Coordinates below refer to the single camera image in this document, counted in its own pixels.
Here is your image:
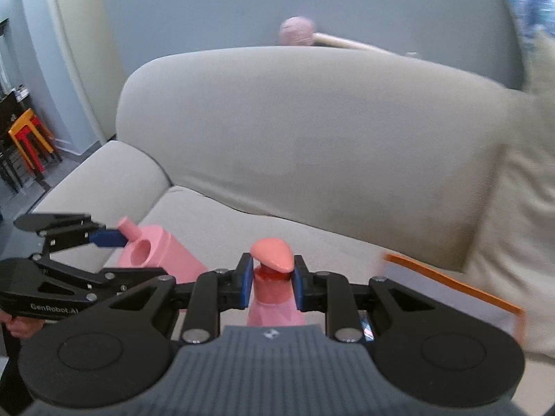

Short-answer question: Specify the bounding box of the black chair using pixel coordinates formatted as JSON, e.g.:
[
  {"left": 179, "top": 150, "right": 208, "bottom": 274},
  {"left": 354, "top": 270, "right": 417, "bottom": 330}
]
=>
[{"left": 0, "top": 91, "right": 32, "bottom": 194}]

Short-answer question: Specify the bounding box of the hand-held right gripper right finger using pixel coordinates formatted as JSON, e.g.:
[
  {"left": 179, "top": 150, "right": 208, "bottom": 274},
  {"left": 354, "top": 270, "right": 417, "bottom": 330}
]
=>
[{"left": 292, "top": 255, "right": 438, "bottom": 342}]

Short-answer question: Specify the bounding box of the pink jug with spout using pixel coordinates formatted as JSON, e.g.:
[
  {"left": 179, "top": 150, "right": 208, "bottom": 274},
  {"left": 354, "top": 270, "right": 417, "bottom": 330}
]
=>
[{"left": 104, "top": 216, "right": 210, "bottom": 286}]

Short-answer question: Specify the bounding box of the pink fuzzy ball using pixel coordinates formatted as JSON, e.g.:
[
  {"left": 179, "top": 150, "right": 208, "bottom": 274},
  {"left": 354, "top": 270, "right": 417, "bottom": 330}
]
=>
[{"left": 280, "top": 16, "right": 315, "bottom": 47}]

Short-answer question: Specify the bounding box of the orange cardboard box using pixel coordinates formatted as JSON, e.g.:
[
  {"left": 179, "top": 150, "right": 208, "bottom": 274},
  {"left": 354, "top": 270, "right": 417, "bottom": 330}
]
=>
[{"left": 384, "top": 253, "right": 525, "bottom": 348}]

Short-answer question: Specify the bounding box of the orange stool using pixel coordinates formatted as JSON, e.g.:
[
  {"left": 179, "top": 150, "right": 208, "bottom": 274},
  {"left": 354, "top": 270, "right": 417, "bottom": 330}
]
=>
[{"left": 8, "top": 108, "right": 49, "bottom": 171}]

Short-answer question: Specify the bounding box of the person's left hand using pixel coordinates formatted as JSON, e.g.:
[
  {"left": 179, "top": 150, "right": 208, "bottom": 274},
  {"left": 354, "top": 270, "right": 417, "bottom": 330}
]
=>
[{"left": 2, "top": 311, "right": 46, "bottom": 339}]

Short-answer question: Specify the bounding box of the blue patterned cushion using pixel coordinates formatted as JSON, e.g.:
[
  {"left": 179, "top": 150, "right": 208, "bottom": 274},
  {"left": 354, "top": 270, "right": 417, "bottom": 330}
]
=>
[{"left": 494, "top": 0, "right": 555, "bottom": 94}]

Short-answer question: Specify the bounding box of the pink pump bottle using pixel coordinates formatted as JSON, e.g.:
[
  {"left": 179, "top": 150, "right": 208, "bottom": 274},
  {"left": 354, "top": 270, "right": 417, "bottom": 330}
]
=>
[{"left": 248, "top": 238, "right": 307, "bottom": 328}]

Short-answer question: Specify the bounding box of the beige cushion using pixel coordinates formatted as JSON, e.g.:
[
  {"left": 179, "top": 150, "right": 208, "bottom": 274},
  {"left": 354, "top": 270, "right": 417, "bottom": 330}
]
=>
[{"left": 463, "top": 30, "right": 555, "bottom": 358}]

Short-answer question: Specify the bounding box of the red stool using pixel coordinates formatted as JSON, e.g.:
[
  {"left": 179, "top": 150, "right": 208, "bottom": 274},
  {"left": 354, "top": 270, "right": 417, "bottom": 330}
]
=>
[{"left": 15, "top": 117, "right": 62, "bottom": 174}]

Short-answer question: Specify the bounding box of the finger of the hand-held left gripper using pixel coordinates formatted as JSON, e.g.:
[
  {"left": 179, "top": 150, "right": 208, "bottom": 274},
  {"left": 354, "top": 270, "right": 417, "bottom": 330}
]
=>
[
  {"left": 14, "top": 213, "right": 130, "bottom": 253},
  {"left": 29, "top": 252, "right": 172, "bottom": 305}
]

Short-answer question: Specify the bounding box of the beige sofa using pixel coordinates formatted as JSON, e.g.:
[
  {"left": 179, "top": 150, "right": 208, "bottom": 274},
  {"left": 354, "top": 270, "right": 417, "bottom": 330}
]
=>
[{"left": 30, "top": 45, "right": 555, "bottom": 416}]

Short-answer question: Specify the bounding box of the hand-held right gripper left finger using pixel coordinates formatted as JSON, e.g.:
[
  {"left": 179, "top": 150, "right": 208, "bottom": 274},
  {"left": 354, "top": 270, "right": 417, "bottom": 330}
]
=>
[{"left": 108, "top": 253, "right": 254, "bottom": 344}]

